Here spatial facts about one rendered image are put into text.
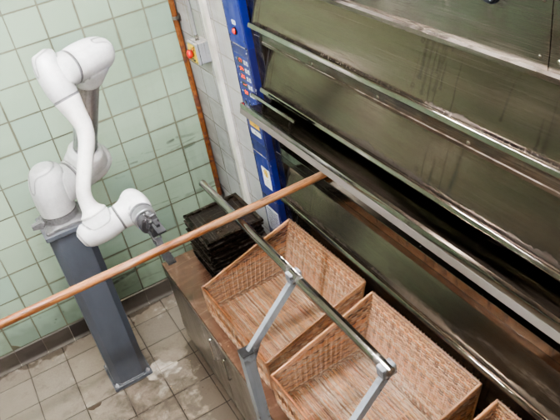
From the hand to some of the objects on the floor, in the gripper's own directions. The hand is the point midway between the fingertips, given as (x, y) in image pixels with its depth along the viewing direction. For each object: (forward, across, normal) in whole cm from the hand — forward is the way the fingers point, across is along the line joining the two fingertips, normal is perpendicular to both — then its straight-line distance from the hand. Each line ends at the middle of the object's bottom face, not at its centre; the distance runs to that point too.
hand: (166, 247), depth 225 cm
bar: (+30, +119, -15) cm, 124 cm away
